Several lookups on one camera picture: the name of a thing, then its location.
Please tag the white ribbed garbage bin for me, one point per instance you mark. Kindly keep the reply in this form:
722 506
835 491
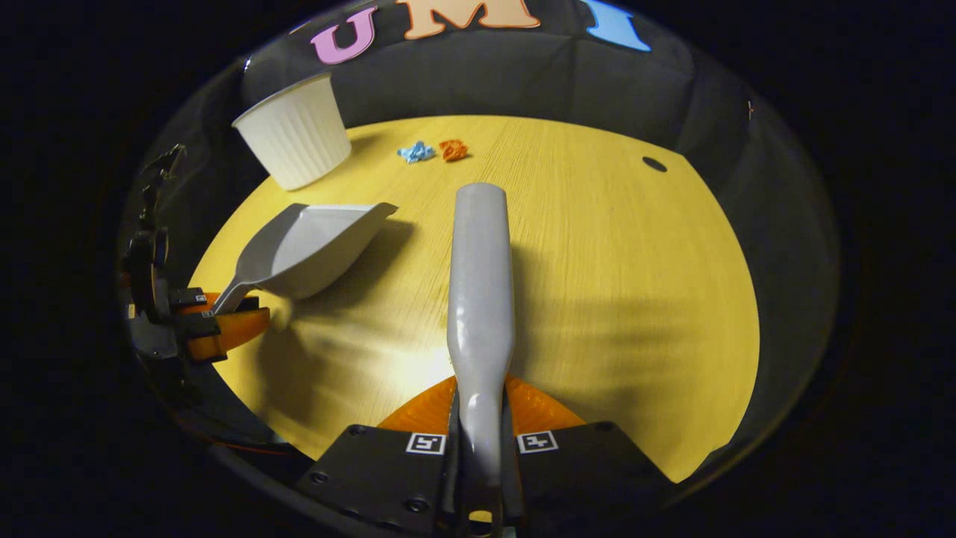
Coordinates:
299 134

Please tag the orange paper scrap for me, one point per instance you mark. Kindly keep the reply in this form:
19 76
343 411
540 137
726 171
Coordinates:
453 150

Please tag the black backdrop cloth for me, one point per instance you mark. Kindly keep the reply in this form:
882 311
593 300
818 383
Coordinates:
478 75

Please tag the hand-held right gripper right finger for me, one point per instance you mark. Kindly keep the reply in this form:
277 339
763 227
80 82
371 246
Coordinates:
582 471

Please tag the blue paper scrap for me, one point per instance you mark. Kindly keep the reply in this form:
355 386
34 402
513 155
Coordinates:
416 152

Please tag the small grey broom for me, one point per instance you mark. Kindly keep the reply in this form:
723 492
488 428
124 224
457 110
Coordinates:
482 299

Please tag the grey plastic dustpan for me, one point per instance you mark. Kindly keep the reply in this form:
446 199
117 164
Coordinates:
314 246

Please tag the wooden desktop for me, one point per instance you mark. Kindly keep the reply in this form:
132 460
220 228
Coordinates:
597 299

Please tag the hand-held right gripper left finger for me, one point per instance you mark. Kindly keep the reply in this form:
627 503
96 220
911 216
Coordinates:
373 471

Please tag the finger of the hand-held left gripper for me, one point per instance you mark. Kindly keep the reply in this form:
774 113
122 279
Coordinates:
187 297
198 325

